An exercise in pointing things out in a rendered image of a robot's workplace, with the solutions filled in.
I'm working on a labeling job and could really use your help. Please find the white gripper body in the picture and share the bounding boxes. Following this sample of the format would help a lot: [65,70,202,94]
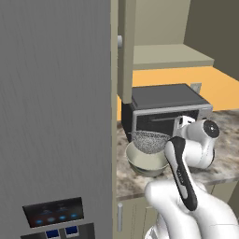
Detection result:
[173,115,197,140]

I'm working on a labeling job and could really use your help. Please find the grey mesh tea strainer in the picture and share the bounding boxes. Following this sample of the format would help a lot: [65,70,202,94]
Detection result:
[129,130,173,156]

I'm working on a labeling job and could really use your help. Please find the pale green bowl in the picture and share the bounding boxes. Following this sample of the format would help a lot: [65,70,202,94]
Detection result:
[124,141,171,178]

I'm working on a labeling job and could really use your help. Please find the beige base cabinet door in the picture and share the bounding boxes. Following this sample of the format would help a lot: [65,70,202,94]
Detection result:
[117,195,162,239]

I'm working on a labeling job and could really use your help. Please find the black and silver toaster oven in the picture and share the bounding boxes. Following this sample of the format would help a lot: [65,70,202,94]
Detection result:
[120,82,215,145]

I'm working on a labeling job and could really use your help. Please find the beige tall side panel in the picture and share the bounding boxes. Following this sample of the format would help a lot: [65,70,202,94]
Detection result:
[109,0,120,239]

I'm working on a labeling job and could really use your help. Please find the grey fridge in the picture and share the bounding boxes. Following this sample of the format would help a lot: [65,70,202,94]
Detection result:
[0,0,113,239]

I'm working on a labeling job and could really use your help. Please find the grey wall socket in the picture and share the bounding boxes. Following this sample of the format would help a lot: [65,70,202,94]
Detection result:
[190,81,203,93]

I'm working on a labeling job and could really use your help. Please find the beige open wall cabinet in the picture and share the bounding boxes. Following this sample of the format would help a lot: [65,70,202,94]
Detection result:
[133,0,216,72]

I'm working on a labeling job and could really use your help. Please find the beige wall cabinet door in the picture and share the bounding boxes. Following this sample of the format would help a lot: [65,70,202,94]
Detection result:
[117,0,137,105]

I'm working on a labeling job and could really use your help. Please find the grey bar cabinet handle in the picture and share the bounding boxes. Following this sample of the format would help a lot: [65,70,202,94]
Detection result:
[117,202,123,233]

